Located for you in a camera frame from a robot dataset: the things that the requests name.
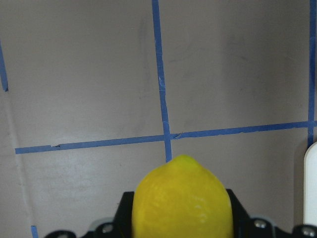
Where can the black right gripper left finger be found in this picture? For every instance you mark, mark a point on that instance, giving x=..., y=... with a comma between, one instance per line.
x=118, y=227

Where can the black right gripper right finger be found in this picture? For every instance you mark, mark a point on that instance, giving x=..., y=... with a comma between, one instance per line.
x=246, y=226

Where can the yellow lemon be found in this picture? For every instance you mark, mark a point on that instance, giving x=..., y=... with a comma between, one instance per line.
x=181, y=199

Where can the white rectangular tray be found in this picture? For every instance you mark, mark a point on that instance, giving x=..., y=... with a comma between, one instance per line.
x=310, y=185

